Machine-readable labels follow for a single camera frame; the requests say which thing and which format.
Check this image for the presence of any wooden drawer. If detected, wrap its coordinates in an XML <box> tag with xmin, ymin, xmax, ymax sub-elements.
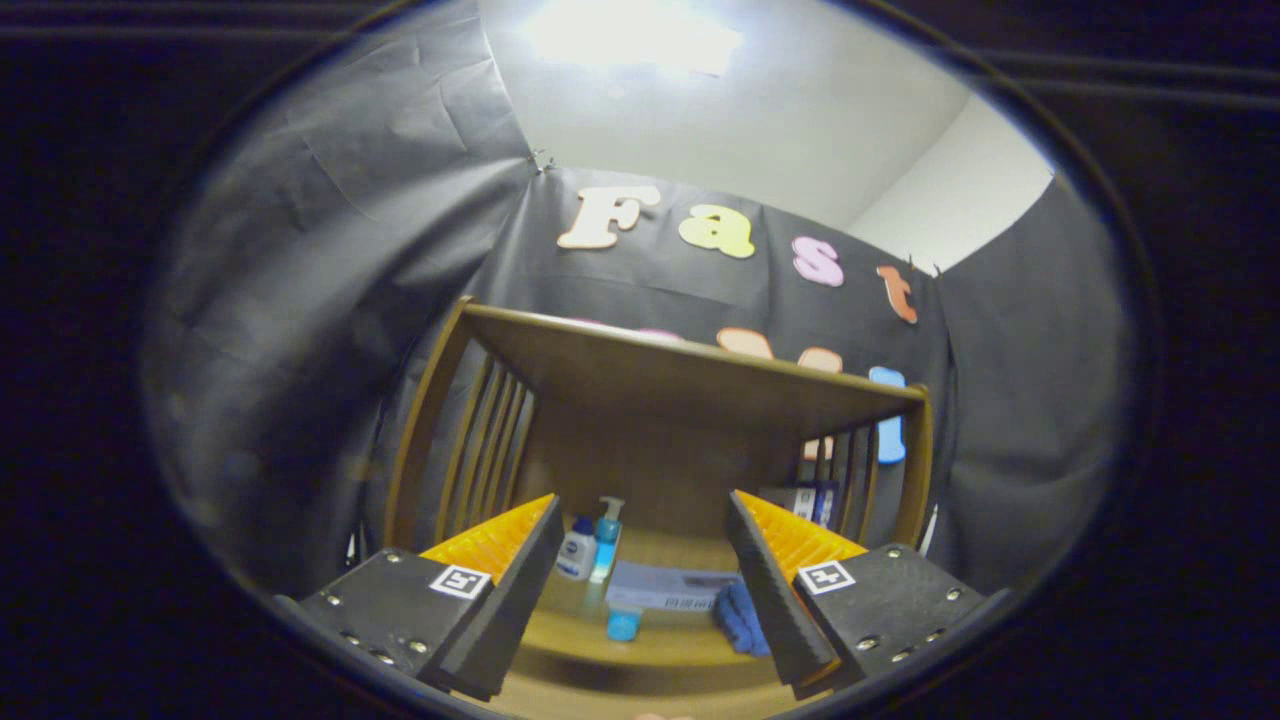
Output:
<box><xmin>490</xmin><ymin>670</ymin><xmax>801</xmax><ymax>719</ymax></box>

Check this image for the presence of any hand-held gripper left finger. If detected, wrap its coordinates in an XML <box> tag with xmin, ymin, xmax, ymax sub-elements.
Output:
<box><xmin>298</xmin><ymin>493</ymin><xmax>566</xmax><ymax>701</ymax></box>

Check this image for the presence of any blue pump bottle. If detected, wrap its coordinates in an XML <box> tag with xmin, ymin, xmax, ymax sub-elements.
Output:
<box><xmin>590</xmin><ymin>496</ymin><xmax>626</xmax><ymax>586</ymax></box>

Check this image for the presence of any wooden cabinet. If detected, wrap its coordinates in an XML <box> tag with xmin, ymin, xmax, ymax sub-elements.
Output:
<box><xmin>385</xmin><ymin>295</ymin><xmax>936</xmax><ymax>719</ymax></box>

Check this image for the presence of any blue towel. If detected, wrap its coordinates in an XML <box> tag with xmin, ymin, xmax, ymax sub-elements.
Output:
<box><xmin>712</xmin><ymin>580</ymin><xmax>771</xmax><ymax>658</ymax></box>

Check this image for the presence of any white lotion bottle blue cap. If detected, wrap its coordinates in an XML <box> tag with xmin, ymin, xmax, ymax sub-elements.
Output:
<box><xmin>556</xmin><ymin>515</ymin><xmax>598</xmax><ymax>583</ymax></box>

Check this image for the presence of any wooden countertop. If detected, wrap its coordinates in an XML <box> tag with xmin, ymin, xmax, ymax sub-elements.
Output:
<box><xmin>520</xmin><ymin>525</ymin><xmax>801</xmax><ymax>671</ymax></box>

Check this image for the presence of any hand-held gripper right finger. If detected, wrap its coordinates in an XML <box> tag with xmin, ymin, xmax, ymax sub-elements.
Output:
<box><xmin>724</xmin><ymin>489</ymin><xmax>991</xmax><ymax>699</ymax></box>

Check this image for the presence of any flat lying pale book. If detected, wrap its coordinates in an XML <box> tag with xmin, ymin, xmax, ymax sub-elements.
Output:
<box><xmin>605</xmin><ymin>560</ymin><xmax>746</xmax><ymax>613</ymax></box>

